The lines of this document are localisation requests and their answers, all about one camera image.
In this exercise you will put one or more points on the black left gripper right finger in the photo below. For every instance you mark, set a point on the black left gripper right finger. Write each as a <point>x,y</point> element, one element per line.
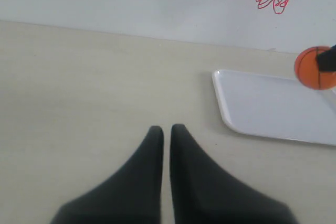
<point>203,192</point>

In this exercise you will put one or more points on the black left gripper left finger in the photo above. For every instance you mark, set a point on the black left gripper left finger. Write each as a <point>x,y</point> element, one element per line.
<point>131,195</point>

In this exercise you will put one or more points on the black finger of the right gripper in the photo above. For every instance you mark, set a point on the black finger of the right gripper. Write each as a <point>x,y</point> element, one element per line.
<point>326,61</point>

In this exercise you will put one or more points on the small orange basketball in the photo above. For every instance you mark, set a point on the small orange basketball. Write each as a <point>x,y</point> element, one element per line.
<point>308,73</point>

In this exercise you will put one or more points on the white plastic tray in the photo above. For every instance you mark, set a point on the white plastic tray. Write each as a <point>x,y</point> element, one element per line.
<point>274,107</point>

